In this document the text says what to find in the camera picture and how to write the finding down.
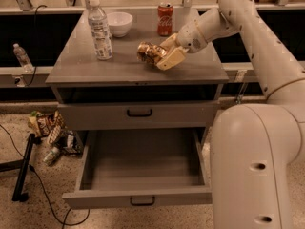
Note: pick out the open grey bottom drawer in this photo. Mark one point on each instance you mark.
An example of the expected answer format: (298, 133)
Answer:
(119, 164)

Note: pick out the red cola can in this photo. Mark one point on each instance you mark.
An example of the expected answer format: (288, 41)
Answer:
(165, 21)

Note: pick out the black drawer handle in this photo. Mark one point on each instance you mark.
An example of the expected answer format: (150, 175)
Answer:
(142, 201)
(139, 113)

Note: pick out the grey drawer cabinet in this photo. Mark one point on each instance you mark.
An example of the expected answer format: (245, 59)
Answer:
(78, 77)

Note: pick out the clear plastic water bottle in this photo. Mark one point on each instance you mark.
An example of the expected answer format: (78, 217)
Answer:
(100, 30)

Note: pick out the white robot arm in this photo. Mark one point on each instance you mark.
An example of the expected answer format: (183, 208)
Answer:
(252, 144)

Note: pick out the pile of snack bags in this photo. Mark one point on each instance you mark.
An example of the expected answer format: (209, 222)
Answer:
(54, 129)

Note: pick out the black stand leg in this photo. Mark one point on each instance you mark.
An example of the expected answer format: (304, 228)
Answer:
(22, 166)

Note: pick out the crushed green bottle on floor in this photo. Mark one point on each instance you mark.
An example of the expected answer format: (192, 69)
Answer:
(51, 156)

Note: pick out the white ceramic bowl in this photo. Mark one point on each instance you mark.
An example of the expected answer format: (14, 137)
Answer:
(120, 23)

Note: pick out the small water bottle on ledge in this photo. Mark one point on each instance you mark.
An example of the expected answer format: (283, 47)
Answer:
(23, 58)

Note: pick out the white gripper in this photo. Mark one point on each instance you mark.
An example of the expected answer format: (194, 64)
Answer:
(190, 36)

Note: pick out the black drawer handle middle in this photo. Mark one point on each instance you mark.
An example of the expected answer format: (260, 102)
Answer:
(139, 113)

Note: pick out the orange soda can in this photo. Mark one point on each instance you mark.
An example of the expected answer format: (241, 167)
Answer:
(150, 53)

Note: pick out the black drawer handle bottom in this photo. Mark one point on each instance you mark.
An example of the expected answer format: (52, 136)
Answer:
(142, 201)

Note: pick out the closed grey middle drawer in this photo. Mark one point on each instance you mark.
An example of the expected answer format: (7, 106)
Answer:
(112, 116)

